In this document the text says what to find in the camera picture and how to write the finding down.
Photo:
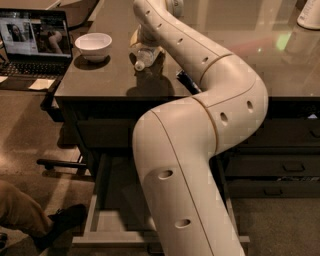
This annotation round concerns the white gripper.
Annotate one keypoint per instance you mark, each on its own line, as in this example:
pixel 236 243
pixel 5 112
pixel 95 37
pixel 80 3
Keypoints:
pixel 145 39

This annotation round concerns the clear plastic water bottle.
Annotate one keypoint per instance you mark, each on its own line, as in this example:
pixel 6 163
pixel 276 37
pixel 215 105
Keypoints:
pixel 145 57

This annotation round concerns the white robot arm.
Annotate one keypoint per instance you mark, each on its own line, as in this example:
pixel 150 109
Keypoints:
pixel 174 142

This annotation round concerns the dark drawer cabinet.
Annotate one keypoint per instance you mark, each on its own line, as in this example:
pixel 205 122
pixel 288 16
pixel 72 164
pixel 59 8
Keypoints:
pixel 264 33

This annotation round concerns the closed dark top drawer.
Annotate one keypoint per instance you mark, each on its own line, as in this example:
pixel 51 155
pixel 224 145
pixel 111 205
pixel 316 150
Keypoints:
pixel 106 133

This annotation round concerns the right middle drawer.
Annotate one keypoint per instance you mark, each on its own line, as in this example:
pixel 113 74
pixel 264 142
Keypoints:
pixel 273 165

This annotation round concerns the right top drawer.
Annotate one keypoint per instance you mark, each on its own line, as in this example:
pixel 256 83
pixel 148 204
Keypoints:
pixel 286 133

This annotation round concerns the right bottom drawer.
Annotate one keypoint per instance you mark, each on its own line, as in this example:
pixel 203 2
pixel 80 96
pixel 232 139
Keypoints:
pixel 273 189

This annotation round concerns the white ceramic bowl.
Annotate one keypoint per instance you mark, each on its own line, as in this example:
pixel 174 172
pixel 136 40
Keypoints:
pixel 94 47

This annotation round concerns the blue chip bag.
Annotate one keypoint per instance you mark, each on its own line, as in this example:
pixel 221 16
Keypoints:
pixel 186 80

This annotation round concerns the open black laptop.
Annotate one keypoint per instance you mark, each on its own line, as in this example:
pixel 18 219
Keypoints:
pixel 37 46

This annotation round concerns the white sticky note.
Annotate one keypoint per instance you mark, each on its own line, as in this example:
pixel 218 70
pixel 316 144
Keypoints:
pixel 41 84

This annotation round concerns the black chair base leg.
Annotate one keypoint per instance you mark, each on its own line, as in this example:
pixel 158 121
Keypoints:
pixel 50 164

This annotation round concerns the white cylinder container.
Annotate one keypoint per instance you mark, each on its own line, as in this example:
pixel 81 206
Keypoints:
pixel 309 17

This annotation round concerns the black shoe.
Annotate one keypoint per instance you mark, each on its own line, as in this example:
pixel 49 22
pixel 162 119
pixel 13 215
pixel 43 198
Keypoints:
pixel 63 220

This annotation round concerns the person's tan trouser leg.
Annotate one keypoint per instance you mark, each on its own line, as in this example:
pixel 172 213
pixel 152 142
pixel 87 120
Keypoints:
pixel 18 211

